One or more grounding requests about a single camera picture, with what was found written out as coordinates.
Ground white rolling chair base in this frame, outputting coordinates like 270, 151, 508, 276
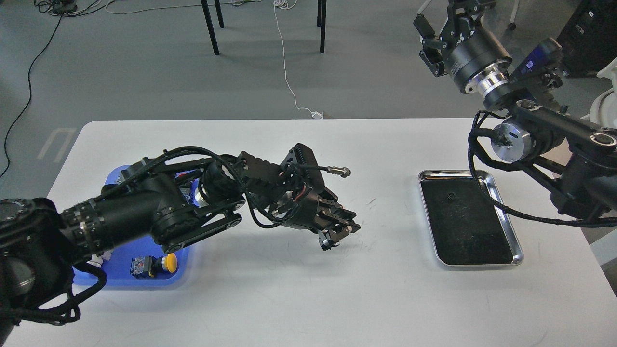
417, 0, 520, 31

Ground black floor cable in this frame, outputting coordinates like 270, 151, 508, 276
0, 0, 213, 179

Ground yellow push button switch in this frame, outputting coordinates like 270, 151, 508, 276
129, 253, 178, 278

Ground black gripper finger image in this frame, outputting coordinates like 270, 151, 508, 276
446, 0, 496, 37
414, 14, 449, 77
337, 210, 361, 234
317, 227, 350, 250

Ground black table legs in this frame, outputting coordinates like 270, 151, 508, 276
200, 0, 327, 56

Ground black Robotiq gripper body image right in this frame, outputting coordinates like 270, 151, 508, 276
441, 24, 512, 94

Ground silver metal tray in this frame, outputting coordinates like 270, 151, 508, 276
418, 171, 524, 268

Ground black Robotiq gripper body image left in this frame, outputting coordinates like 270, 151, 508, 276
280, 188, 350, 233

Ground black robot arm image left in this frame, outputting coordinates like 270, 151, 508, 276
1, 119, 429, 340

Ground black equipment case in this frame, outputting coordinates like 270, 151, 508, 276
557, 0, 617, 78

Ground white power cable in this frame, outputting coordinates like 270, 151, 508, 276
231, 0, 323, 120

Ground white chair right edge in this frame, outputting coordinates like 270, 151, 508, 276
582, 57, 617, 128

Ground blue plastic tray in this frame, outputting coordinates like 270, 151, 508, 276
72, 165, 193, 289

